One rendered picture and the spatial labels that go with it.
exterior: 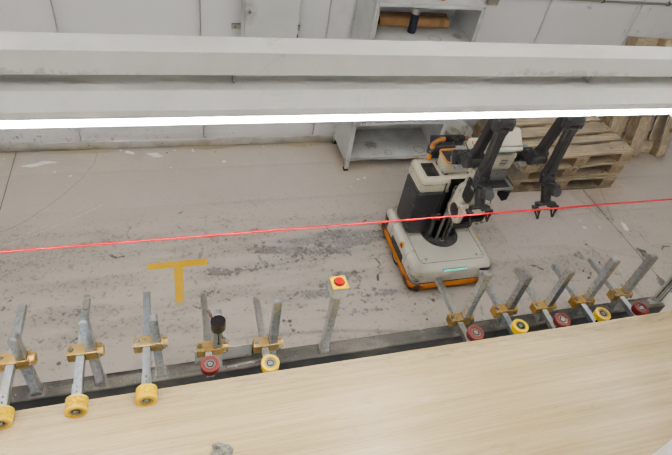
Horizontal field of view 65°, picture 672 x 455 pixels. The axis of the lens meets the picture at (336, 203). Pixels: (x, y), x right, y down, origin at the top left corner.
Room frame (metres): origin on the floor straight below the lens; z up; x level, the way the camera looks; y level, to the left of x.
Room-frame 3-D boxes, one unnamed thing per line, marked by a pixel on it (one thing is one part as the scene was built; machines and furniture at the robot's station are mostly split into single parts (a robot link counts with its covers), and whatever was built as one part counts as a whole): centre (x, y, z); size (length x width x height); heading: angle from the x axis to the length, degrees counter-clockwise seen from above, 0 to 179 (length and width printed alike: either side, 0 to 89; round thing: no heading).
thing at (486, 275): (1.75, -0.77, 0.93); 0.04 x 0.04 x 0.48; 22
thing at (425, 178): (3.01, -0.76, 0.59); 0.55 x 0.34 x 0.83; 112
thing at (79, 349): (1.09, 0.88, 0.95); 0.14 x 0.06 x 0.05; 112
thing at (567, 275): (1.94, -1.23, 0.88); 0.04 x 0.04 x 0.48; 22
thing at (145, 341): (1.19, 0.65, 0.95); 0.14 x 0.06 x 0.05; 112
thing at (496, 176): (2.65, -0.90, 0.99); 0.28 x 0.16 x 0.22; 112
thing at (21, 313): (1.01, 1.14, 0.95); 0.50 x 0.04 x 0.04; 22
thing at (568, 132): (2.57, -1.17, 1.40); 0.11 x 0.06 x 0.43; 112
